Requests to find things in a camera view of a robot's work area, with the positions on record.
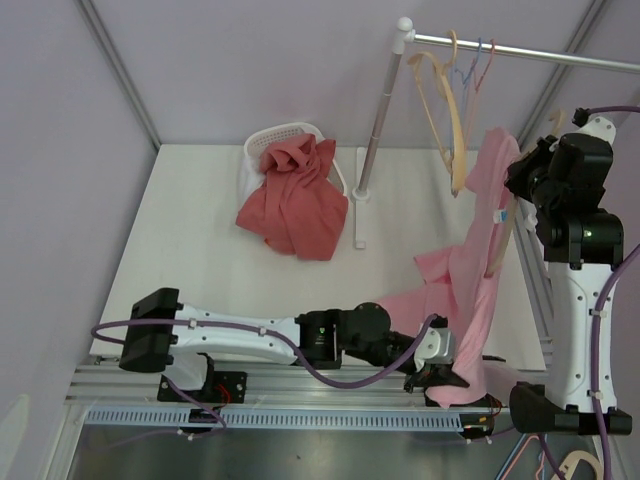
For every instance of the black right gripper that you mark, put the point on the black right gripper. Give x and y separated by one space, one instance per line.
519 172

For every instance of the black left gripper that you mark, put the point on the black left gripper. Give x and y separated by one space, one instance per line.
434 376

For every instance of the light pink t shirt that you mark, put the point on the light pink t shirt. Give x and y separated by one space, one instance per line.
461 281

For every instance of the blue wire hanger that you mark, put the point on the blue wire hanger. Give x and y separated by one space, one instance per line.
468 93

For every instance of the pink wire hanger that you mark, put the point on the pink wire hanger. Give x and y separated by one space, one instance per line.
482 75

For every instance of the coral red t shirt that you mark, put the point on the coral red t shirt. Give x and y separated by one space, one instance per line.
297 207

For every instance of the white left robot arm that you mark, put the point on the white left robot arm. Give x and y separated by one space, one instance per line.
341 348

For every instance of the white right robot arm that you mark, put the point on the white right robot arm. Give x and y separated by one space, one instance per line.
582 244

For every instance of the beige spare hanger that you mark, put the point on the beige spare hanger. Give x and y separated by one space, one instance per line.
573 459

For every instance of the white rack foot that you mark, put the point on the white rack foot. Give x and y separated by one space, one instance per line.
360 215

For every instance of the grey rack upright pole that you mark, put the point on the grey rack upright pole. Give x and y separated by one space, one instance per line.
402 35

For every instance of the white plastic basket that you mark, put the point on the white plastic basket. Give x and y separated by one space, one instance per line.
259 141

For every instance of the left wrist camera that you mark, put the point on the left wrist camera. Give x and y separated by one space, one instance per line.
437 346

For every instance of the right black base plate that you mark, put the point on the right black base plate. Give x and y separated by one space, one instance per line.
487 402

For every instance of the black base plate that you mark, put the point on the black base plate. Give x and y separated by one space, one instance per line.
220 387
487 402

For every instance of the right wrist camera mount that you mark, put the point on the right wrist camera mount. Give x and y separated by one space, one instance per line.
595 125

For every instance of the silver clothes rail bar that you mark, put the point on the silver clothes rail bar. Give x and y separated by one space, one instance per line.
559 58

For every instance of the aluminium mounting rail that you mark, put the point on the aluminium mounting rail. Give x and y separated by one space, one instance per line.
268 386

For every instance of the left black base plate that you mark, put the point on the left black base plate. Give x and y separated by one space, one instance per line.
220 387

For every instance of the white slotted cable duct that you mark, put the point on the white slotted cable duct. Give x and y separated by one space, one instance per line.
242 418

